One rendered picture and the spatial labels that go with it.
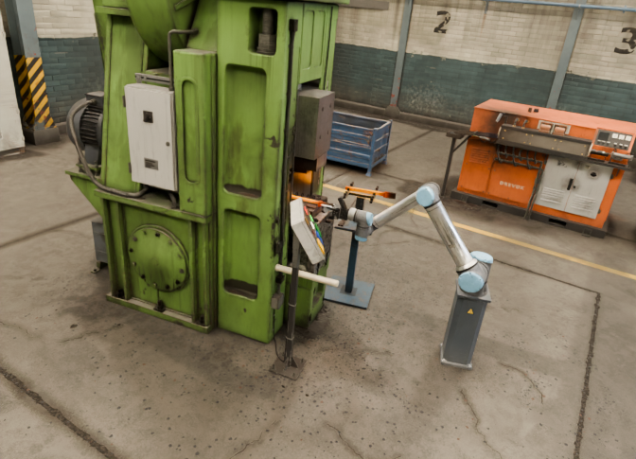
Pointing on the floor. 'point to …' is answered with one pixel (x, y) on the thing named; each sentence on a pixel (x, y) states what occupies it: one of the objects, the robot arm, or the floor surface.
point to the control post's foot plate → (289, 367)
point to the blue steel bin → (359, 140)
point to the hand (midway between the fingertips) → (323, 203)
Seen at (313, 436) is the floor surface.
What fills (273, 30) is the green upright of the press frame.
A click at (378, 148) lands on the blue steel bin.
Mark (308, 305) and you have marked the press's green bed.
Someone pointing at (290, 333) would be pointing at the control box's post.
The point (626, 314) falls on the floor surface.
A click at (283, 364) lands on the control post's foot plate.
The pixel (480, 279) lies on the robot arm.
